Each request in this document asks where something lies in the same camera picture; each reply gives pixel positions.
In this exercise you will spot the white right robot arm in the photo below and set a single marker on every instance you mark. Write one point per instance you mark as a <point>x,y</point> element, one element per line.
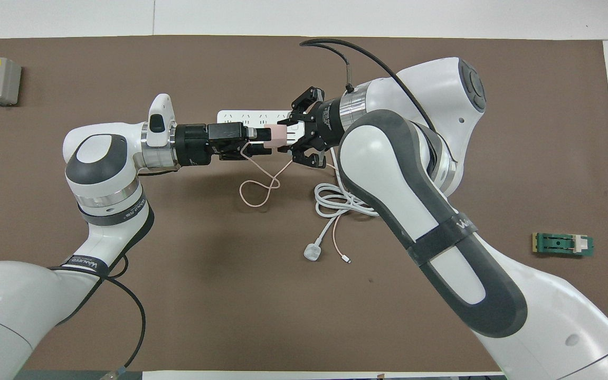
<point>415,174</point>

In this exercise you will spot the brown table mat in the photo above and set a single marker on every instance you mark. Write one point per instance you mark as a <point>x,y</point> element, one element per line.
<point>230,316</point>

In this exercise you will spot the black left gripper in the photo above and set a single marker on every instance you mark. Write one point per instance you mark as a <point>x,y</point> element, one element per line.
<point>225,137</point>

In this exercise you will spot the white power strip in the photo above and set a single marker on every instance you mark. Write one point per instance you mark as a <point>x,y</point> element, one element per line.
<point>251,116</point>

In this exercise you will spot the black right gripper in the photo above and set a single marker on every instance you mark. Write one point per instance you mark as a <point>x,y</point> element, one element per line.
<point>330,124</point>

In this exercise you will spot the pink charger adapter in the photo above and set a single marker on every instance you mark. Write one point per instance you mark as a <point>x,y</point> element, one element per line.
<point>276,136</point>

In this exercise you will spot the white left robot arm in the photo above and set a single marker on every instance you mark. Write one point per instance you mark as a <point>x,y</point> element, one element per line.
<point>103,169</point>

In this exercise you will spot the grey on-off switch box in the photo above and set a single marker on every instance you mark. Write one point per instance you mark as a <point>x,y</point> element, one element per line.
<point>6,79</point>

